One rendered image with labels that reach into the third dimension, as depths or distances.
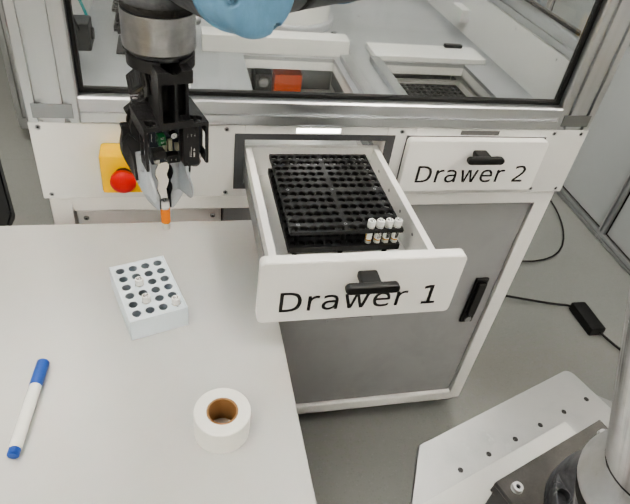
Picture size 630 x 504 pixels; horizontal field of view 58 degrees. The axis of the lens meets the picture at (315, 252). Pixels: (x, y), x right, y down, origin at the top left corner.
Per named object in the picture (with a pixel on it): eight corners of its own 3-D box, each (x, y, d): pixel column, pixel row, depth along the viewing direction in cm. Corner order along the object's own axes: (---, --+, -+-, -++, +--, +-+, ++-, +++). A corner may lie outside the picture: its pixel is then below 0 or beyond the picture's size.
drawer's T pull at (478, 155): (503, 165, 106) (506, 159, 105) (467, 165, 104) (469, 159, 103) (495, 155, 109) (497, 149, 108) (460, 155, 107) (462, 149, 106)
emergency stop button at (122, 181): (137, 195, 92) (135, 174, 89) (111, 195, 91) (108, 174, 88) (137, 185, 94) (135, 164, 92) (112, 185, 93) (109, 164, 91)
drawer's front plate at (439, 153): (529, 189, 116) (550, 142, 109) (397, 191, 109) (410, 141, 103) (525, 184, 117) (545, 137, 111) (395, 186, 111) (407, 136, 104)
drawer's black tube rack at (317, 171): (394, 261, 90) (403, 229, 86) (286, 265, 86) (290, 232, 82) (359, 184, 106) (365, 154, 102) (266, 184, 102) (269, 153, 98)
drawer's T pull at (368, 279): (399, 293, 75) (402, 285, 74) (345, 296, 73) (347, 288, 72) (391, 275, 78) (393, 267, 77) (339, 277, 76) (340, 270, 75)
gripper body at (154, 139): (144, 178, 62) (136, 72, 54) (124, 140, 67) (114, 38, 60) (211, 167, 65) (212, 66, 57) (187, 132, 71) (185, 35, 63)
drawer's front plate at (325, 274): (447, 311, 85) (469, 255, 78) (256, 323, 79) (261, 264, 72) (443, 302, 87) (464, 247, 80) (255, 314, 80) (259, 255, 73)
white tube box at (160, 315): (188, 324, 85) (188, 307, 82) (131, 340, 81) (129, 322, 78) (164, 272, 92) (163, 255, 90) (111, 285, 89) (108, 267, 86)
